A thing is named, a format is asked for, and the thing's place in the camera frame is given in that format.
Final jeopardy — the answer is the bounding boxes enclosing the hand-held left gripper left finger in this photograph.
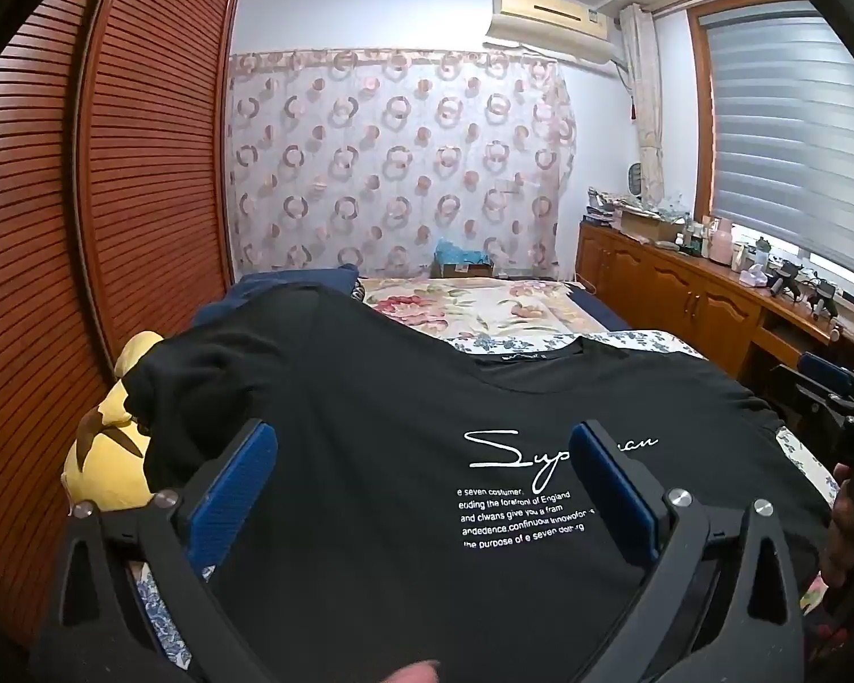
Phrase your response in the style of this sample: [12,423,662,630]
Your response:
[46,418,280,683]

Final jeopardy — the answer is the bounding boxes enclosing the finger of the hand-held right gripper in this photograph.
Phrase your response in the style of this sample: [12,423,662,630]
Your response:
[769,364,830,435]
[799,351,854,400]

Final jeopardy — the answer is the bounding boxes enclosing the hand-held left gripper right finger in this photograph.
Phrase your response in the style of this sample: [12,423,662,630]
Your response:
[568,418,810,683]

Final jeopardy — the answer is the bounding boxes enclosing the black printed t-shirt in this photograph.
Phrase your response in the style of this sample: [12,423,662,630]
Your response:
[124,285,837,683]

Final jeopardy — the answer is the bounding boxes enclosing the person's right hand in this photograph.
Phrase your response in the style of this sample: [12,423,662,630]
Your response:
[822,462,854,591]

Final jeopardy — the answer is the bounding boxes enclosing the person's left hand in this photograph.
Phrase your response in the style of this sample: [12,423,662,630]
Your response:
[386,660,442,683]

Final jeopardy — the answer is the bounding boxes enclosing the black tripod gadget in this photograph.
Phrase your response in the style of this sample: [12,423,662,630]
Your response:
[807,285,841,321]
[769,263,805,300]

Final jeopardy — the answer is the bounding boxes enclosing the yellow plush toy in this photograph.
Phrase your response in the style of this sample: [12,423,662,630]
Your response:
[64,331,168,513]

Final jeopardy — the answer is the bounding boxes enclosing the blue floral bed cover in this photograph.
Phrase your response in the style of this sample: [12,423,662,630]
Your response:
[132,329,841,677]

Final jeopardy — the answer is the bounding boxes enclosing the wooden cabinet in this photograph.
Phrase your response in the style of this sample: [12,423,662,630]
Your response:
[576,219,854,400]

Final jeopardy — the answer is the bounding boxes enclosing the pink container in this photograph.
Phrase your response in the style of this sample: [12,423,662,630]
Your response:
[708,217,734,268]

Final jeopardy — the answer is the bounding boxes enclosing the navy bed sheet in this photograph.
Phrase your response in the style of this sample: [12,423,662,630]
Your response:
[576,285,623,332]

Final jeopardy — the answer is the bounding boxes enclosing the open cardboard box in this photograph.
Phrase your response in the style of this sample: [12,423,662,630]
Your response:
[619,209,684,243]

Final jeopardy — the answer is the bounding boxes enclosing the grey window blind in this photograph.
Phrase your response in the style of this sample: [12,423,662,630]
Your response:
[701,3,854,293]

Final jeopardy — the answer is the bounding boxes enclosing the pink floral blanket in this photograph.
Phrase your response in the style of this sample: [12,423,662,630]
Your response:
[359,276,609,343]

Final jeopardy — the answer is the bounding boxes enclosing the cardboard box with teal cloth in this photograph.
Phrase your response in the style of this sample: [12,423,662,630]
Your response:
[433,238,495,280]

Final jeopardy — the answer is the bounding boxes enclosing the beige floral window curtain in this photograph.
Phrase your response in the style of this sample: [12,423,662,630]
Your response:
[618,3,666,211]

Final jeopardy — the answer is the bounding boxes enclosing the wooden slatted wardrobe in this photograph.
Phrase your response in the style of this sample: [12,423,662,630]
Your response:
[0,0,244,648]

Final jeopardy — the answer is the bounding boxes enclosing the circle print curtain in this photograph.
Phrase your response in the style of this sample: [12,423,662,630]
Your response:
[228,50,577,282]

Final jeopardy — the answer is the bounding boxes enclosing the beige air conditioner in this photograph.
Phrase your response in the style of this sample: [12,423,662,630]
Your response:
[485,0,623,72]

